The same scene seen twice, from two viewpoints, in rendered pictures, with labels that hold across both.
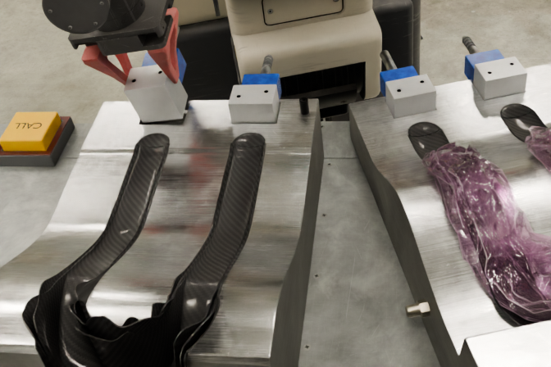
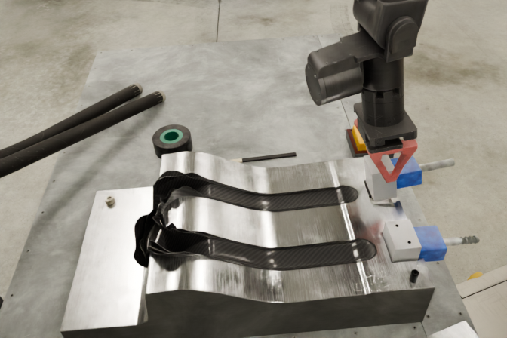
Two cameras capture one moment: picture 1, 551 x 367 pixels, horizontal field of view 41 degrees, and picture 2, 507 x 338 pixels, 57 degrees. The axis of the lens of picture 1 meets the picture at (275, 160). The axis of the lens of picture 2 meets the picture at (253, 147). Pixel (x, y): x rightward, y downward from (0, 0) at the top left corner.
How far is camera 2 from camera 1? 0.50 m
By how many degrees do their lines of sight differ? 55
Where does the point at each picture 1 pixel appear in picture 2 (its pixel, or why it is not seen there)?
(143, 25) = (370, 131)
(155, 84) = (371, 169)
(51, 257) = (231, 174)
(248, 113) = (388, 238)
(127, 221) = (280, 203)
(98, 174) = (313, 176)
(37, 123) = not seen: hidden behind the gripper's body
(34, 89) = not seen: outside the picture
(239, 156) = (351, 247)
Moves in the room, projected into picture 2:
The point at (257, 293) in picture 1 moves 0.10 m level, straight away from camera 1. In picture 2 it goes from (193, 277) to (265, 250)
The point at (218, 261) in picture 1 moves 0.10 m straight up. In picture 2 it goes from (240, 256) to (235, 208)
